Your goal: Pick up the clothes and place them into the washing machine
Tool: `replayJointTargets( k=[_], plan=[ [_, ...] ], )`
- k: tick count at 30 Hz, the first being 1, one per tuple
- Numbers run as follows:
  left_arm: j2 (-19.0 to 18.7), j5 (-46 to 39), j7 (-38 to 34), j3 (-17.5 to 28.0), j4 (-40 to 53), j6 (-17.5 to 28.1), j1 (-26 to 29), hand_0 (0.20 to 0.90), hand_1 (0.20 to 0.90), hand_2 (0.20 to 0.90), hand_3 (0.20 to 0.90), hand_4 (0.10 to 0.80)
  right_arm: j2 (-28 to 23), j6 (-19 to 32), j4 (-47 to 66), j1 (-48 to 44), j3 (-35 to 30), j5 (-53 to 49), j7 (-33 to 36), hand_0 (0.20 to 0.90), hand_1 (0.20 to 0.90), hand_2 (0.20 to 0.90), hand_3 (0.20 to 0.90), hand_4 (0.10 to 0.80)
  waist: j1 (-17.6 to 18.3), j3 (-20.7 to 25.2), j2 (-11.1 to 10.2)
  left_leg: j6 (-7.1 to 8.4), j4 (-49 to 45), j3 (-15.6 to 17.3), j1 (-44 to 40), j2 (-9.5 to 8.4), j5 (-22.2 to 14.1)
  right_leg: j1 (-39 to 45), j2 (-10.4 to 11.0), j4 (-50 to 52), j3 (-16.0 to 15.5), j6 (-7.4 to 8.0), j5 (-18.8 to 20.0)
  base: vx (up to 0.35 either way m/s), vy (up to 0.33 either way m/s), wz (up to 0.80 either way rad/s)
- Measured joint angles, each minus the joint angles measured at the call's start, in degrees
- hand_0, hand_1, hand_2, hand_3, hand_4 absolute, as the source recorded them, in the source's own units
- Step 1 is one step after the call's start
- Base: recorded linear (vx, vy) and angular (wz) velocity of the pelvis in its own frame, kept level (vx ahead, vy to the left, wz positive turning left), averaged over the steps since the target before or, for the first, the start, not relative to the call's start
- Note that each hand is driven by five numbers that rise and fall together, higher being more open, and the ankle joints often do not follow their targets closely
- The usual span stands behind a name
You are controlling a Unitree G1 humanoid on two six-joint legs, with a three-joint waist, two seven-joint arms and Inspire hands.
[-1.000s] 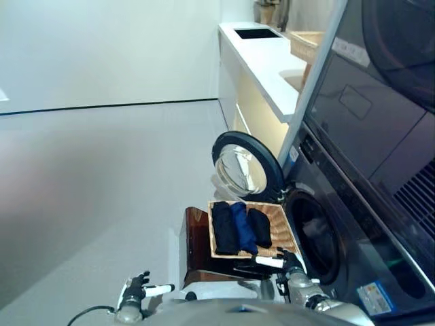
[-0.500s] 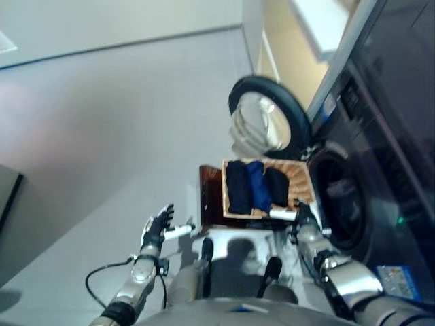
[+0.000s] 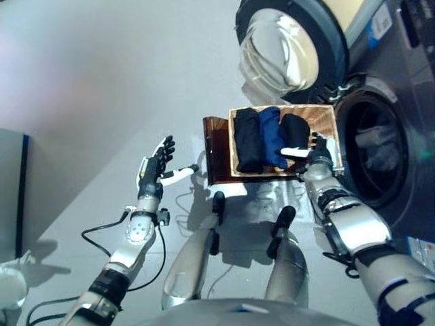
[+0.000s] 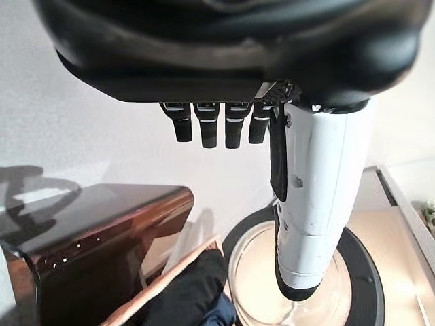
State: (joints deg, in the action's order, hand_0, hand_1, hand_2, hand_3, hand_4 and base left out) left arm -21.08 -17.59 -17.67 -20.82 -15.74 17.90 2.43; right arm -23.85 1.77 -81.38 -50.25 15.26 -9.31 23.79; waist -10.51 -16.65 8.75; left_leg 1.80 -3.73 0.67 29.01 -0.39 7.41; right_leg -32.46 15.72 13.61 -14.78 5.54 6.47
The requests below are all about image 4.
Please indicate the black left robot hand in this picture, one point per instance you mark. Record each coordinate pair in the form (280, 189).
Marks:
(204, 51)

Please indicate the blue garment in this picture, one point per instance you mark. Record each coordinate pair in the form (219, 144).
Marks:
(221, 312)

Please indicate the round washing machine door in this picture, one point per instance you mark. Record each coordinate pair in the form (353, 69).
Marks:
(360, 271)

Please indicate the glossy brown wooden table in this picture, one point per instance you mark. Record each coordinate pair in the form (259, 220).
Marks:
(95, 231)

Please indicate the large black garment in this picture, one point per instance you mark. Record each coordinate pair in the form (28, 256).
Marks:
(190, 288)

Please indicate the rectangular wicker laundry basket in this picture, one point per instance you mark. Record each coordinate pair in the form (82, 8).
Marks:
(153, 288)

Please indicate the potted plant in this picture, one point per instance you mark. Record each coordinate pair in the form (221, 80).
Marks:
(429, 214)

